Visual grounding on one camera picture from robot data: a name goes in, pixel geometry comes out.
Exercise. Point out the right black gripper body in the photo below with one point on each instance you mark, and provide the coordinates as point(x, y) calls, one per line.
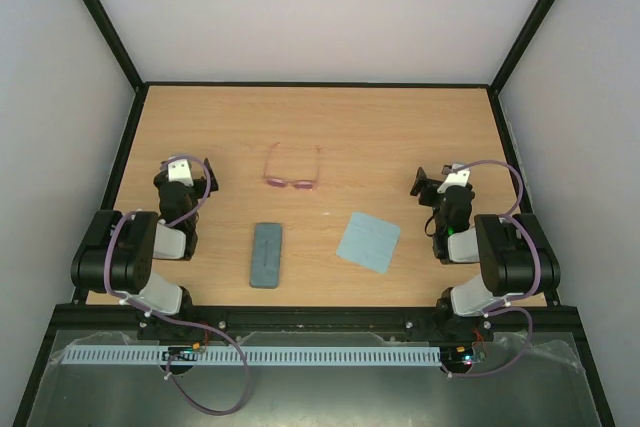
point(428, 190)

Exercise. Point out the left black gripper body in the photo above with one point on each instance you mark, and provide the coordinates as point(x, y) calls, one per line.
point(202, 184)

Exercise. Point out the light blue cleaning cloth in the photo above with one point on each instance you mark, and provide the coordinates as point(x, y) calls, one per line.
point(369, 242)

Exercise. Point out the grey glasses case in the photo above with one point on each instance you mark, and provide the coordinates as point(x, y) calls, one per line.
point(266, 256)

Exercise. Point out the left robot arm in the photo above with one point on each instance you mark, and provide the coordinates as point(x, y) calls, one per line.
point(116, 254)

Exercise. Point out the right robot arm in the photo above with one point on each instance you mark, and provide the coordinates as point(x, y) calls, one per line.
point(515, 257)

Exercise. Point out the pink sunglasses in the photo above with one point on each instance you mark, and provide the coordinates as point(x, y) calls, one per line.
point(291, 168)

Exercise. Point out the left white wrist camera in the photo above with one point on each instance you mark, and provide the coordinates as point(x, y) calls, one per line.
point(179, 170)

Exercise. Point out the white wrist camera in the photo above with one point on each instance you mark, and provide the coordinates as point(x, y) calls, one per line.
point(454, 175)
point(179, 170)

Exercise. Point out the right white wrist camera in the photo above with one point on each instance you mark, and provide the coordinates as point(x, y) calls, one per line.
point(454, 175)

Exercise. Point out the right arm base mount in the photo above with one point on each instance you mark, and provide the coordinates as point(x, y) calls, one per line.
point(427, 324)

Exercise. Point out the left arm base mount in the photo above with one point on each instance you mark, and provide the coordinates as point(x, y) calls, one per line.
point(166, 332)

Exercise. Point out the black aluminium frame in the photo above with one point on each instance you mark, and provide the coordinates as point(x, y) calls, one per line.
point(77, 314)

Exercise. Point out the white slotted cable duct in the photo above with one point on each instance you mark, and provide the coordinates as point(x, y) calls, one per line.
point(252, 356)

